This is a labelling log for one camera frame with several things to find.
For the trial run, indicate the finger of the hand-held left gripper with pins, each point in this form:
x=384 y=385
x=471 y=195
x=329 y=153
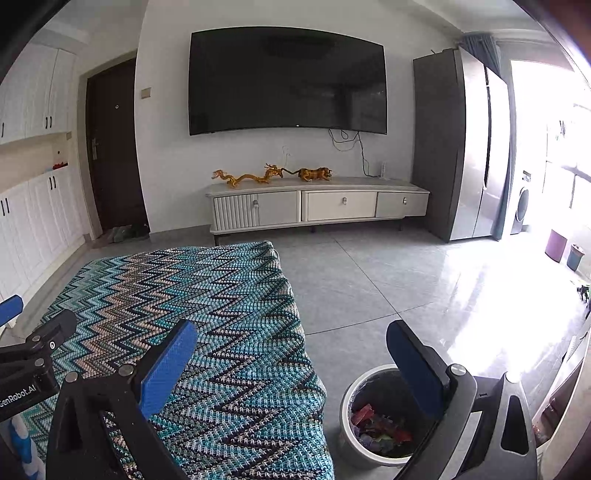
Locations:
x=55 y=327
x=10 y=311

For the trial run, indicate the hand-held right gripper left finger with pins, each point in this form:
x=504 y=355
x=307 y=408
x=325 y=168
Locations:
x=166 y=369

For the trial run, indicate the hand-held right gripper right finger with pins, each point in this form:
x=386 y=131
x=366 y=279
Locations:
x=413 y=369

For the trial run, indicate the purple wrapper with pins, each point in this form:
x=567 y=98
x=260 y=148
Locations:
x=383 y=422

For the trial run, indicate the red snack wrapper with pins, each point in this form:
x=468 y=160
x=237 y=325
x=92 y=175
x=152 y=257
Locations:
x=399 y=436
x=364 y=413

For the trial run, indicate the white round trash can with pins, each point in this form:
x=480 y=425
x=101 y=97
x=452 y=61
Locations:
x=349 y=445

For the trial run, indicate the zigzag knitted blanket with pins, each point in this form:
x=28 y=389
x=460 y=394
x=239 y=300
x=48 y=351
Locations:
x=240 y=369

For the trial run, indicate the white base cabinets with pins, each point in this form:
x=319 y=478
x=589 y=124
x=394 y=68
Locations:
x=37 y=217

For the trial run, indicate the grey doormat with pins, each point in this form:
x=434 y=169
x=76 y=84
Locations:
x=106 y=237

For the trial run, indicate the green slippers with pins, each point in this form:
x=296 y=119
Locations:
x=123 y=232

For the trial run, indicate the dark shoes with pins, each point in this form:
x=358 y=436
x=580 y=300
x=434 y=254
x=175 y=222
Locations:
x=141 y=230

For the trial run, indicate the small red object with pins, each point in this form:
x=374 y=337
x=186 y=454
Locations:
x=60 y=165

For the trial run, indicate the white coffee table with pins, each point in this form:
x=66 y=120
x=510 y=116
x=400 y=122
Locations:
x=568 y=392

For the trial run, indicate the white television cabinet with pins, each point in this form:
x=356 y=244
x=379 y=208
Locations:
x=339 y=205

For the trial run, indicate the dark brown entrance door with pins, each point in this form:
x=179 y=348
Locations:
x=115 y=152

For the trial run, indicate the purple bin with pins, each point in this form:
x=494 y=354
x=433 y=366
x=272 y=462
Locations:
x=556 y=247

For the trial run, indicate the white washing machine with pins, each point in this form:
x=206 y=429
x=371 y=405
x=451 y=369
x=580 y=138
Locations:
x=521 y=207

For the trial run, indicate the teal waste bin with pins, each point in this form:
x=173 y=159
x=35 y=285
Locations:
x=575 y=258

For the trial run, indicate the golden dragon figurine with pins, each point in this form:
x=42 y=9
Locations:
x=244 y=177

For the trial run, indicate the golden tiger figurine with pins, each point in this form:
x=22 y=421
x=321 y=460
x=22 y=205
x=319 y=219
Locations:
x=314 y=174

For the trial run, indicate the silver double-door refrigerator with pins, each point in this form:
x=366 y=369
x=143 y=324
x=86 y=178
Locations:
x=461 y=152

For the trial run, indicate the balcony window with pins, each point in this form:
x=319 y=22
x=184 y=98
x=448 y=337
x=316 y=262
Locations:
x=570 y=184

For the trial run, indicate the white wall cabinets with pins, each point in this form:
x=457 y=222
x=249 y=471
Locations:
x=27 y=101

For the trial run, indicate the beige wall switch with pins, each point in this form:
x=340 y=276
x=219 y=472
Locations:
x=145 y=93

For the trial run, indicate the black wall television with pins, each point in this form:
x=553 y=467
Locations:
x=286 y=81

